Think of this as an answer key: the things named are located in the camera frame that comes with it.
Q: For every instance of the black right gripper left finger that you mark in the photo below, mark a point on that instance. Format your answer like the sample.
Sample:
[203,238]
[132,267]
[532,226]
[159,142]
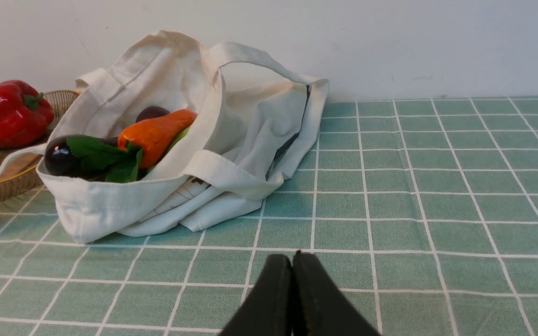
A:
[266,309]

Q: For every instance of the cream cloth tote bag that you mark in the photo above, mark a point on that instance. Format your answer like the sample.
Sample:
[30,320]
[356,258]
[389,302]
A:
[255,122]

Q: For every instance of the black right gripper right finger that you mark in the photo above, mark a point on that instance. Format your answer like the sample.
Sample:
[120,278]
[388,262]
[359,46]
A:
[319,307]

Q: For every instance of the green checked tablecloth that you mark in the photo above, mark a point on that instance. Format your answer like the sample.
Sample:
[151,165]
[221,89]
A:
[424,212]

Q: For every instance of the red toy bell pepper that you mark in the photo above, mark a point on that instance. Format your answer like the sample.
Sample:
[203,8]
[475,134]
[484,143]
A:
[24,115]

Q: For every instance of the orange toy carrot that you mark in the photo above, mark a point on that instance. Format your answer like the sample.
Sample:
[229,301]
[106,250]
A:
[139,147]

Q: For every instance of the dark purple toy eggplant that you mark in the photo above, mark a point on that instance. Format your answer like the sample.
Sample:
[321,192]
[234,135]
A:
[60,161]

